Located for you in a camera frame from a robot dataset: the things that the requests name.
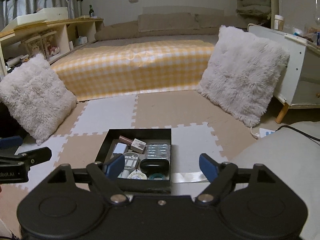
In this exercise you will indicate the white charger adapter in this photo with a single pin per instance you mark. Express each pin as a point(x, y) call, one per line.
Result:
point(119, 148)

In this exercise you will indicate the white cabinet with wooden legs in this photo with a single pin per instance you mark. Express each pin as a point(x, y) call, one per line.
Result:
point(300, 67)

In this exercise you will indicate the white lidded jar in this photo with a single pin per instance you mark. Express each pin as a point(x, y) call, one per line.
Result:
point(279, 22)

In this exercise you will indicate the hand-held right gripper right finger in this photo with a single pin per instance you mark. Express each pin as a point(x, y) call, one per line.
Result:
point(208, 167)

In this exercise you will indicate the small beige box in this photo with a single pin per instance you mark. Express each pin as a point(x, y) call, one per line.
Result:
point(138, 146)

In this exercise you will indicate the flat beige pillow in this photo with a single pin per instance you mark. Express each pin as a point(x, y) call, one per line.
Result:
point(220, 21)

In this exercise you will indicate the light grey floor cushion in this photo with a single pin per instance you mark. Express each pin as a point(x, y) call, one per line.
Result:
point(287, 155)

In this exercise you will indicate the rolled beige duvet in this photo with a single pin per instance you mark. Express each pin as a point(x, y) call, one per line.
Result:
point(117, 31)

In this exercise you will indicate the green glass bottle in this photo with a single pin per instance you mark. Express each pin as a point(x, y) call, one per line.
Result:
point(91, 11)

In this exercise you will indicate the white power adapter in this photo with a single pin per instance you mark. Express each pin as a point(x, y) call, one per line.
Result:
point(267, 133)

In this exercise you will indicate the wooden shelf unit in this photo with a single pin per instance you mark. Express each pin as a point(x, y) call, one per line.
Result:
point(60, 30)

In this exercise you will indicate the folded beige bedding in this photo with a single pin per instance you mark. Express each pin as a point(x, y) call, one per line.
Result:
point(253, 6)

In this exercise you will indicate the white round dial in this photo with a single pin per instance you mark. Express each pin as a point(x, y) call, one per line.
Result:
point(137, 175)

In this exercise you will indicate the flat white box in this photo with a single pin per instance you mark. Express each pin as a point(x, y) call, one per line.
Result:
point(42, 15)

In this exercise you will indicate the black oval case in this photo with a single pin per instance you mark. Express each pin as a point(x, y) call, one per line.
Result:
point(153, 167)

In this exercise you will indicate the fluffy white cushion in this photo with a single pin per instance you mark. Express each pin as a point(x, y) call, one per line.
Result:
point(245, 72)
point(35, 97)

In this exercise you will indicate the clear case with beige doll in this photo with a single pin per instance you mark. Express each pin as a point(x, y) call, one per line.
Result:
point(33, 47)

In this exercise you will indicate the clear case with red doll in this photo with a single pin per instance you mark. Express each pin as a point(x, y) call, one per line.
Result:
point(51, 45)

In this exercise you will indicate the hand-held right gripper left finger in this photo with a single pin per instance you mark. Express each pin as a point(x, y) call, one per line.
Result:
point(113, 166)

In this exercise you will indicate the pink lip gloss tube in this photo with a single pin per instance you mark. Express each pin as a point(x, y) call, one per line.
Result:
point(126, 139)

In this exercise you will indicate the tissue box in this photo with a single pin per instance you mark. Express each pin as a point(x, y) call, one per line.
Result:
point(80, 40)

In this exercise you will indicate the black cardboard box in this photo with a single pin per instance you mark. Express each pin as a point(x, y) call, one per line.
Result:
point(140, 132)

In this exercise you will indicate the clear plastic blister tray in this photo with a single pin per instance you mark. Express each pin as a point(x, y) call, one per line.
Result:
point(157, 151)

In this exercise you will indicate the yellow checkered bed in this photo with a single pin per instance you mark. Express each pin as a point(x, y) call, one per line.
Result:
point(135, 67)

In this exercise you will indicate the small white cylinder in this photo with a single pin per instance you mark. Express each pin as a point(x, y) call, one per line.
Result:
point(125, 173)

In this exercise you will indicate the large beige pillow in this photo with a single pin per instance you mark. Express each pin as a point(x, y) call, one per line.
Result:
point(165, 22)

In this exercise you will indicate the beige white foam puzzle mat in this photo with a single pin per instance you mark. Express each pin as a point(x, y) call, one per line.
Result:
point(162, 110)

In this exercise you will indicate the bed with grey sheet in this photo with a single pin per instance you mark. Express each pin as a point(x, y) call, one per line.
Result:
point(175, 37)

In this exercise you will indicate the grey curtain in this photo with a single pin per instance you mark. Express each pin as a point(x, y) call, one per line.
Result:
point(32, 3)

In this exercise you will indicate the grey plastic bracket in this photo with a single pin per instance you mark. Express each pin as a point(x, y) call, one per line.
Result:
point(131, 161)

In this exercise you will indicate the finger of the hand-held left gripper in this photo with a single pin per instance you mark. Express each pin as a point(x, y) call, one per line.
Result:
point(35, 155)
point(10, 142)

